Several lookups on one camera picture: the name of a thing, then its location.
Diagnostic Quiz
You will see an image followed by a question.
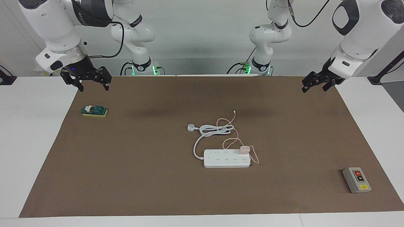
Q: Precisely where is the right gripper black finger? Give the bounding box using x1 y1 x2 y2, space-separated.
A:
98 66 112 91
60 67 85 92

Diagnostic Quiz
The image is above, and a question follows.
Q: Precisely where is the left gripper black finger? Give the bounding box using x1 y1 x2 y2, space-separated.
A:
322 79 337 92
301 72 323 93

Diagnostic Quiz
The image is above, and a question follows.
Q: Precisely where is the pink charging cable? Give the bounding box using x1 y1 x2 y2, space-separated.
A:
217 110 260 165

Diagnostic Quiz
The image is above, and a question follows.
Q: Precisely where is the white power strip with cord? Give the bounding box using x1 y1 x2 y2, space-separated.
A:
187 124 251 168

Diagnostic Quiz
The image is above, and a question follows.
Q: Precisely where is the black stand with pole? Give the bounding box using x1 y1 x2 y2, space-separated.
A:
368 52 404 85

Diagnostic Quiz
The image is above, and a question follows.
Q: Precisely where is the brown table mat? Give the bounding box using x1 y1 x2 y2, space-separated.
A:
19 75 404 218

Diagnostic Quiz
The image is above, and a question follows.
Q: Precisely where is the black base cable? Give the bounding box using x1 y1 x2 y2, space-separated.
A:
120 61 134 76
226 47 257 75

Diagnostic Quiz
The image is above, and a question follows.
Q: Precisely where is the green knife switch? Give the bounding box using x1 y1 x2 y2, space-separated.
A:
81 105 108 117

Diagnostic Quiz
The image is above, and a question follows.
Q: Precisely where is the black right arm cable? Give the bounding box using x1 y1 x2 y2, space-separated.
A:
86 21 125 59

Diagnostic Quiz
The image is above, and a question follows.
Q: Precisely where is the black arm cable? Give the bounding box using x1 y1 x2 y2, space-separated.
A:
287 0 330 28
86 21 125 59

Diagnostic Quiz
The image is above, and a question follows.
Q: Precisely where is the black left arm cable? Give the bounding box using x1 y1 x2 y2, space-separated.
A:
287 0 330 28

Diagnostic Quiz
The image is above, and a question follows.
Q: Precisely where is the grey push-button switch box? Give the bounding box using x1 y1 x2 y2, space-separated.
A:
342 167 372 194

